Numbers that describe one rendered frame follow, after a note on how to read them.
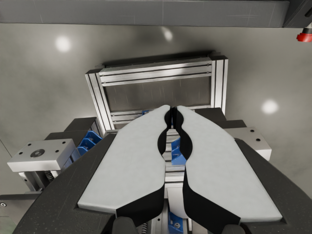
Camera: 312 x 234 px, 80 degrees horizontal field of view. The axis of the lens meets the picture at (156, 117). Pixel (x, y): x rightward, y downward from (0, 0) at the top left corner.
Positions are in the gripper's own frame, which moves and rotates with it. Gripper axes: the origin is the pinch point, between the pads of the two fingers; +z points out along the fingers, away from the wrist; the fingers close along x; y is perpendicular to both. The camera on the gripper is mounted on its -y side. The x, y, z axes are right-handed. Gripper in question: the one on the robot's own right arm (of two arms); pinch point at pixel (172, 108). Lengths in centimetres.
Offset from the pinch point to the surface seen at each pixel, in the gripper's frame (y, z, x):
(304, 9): -5.9, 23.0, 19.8
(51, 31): 9, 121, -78
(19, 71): 37, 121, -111
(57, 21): -3.4, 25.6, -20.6
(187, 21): -3.8, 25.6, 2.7
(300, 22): -4.0, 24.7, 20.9
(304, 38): 0, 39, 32
